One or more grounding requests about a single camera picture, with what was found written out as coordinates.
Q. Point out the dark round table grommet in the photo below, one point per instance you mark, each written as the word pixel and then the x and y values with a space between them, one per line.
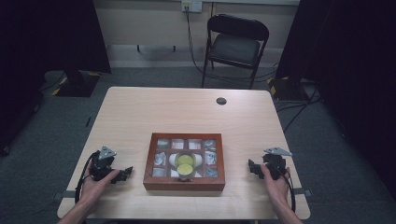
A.
pixel 221 100

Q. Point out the black curtain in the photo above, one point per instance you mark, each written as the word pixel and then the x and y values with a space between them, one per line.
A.
pixel 351 77
pixel 37 46

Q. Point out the person's right hand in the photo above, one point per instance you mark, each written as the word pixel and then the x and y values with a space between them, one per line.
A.
pixel 278 189

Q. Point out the small black floor object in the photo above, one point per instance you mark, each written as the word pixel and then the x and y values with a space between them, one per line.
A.
pixel 88 121

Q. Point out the grey table bracket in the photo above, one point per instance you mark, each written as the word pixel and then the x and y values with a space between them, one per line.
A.
pixel 303 192
pixel 67 194

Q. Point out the person's left hand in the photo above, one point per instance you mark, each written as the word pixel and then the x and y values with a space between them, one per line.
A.
pixel 93 188

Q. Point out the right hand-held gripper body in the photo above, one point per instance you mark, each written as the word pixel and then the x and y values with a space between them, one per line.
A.
pixel 275 163

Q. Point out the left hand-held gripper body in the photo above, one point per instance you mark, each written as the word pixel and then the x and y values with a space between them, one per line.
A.
pixel 101 165

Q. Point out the group of silver foil packets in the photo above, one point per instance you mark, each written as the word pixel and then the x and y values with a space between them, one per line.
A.
pixel 163 143

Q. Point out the wooden box with glass lid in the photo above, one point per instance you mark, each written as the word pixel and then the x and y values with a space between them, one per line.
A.
pixel 183 184

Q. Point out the black stand base striped tape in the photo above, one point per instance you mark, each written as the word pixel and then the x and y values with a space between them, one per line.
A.
pixel 285 88
pixel 74 87

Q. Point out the white wall socket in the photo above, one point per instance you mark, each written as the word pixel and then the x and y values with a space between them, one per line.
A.
pixel 192 5

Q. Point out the black folding chair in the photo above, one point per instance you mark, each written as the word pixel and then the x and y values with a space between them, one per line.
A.
pixel 235 46

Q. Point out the white cup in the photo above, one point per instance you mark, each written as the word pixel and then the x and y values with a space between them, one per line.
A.
pixel 172 159
pixel 198 159

